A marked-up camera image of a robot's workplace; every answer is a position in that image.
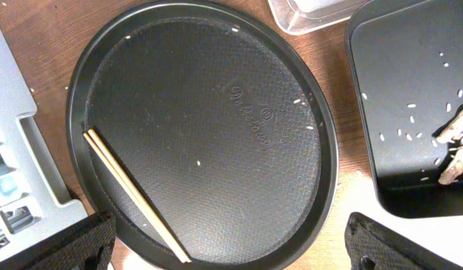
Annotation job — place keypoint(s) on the blue cup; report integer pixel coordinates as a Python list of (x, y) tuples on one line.
[(7, 186)]

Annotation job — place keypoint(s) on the food scraps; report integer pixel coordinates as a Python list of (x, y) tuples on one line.
[(453, 133)]

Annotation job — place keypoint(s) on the grey dishwasher rack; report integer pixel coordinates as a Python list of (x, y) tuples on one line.
[(42, 205)]

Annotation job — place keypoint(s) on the black rectangular tray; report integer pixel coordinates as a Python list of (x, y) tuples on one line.
[(406, 59)]

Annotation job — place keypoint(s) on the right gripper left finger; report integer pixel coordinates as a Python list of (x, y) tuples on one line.
[(86, 245)]

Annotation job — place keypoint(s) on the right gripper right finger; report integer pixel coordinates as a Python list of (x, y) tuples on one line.
[(372, 246)]

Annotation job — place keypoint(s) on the clear plastic bin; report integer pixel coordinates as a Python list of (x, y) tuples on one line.
[(299, 17)]

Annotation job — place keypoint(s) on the round black tray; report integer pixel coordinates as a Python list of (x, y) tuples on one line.
[(219, 124)]

